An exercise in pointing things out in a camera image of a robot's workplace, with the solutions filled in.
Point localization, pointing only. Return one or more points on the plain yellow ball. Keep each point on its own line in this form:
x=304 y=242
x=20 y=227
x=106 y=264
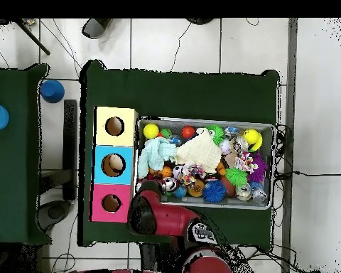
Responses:
x=151 y=130

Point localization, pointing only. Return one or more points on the dark stand base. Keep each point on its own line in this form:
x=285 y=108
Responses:
x=55 y=212

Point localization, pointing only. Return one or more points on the person's foot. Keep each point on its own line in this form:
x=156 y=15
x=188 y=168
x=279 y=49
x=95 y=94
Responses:
x=93 y=28

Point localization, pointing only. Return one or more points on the black round base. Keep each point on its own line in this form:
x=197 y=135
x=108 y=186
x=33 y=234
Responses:
x=199 y=21

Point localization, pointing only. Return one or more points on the colourful paper wad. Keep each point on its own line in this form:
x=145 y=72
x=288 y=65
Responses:
x=193 y=170

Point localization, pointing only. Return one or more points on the mint green cloth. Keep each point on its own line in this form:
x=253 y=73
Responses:
x=156 y=155

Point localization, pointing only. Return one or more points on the yellow smiley ball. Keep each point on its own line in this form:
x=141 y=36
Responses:
x=251 y=136

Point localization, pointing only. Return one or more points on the black upright panel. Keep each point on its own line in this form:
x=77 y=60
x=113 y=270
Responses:
x=70 y=148

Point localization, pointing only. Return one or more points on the cream waffle cloth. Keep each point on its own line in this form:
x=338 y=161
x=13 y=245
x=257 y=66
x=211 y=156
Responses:
x=200 y=150

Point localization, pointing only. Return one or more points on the green furry toy with eyes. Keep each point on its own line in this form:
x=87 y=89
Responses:
x=217 y=133

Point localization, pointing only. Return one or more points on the purple spiky monster toy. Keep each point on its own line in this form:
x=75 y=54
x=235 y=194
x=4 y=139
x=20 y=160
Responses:
x=258 y=167

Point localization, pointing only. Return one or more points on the blue spiky ball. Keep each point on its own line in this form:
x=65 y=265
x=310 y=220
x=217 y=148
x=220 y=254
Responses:
x=213 y=192

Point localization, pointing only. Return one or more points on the dark green side table cloth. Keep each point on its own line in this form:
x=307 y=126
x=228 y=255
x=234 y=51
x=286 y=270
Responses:
x=14 y=199

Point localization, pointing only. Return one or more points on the silver crushed soda can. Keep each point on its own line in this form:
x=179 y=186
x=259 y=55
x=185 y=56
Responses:
x=243 y=192

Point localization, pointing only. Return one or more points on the red robot arm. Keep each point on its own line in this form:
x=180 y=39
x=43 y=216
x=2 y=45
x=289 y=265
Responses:
x=170 y=219

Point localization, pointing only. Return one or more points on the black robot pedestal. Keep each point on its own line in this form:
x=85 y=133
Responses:
x=156 y=261

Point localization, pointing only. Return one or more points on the wooden box with three holes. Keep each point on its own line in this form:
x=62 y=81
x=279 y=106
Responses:
x=113 y=166

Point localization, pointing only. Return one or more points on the black tripod leg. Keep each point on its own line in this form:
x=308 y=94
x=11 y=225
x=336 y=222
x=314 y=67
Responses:
x=34 y=38

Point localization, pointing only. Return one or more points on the red orange ball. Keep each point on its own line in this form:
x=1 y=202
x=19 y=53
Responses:
x=188 y=132

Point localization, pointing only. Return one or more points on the blue plastic cup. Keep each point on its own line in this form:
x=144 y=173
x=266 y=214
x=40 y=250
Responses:
x=52 y=91

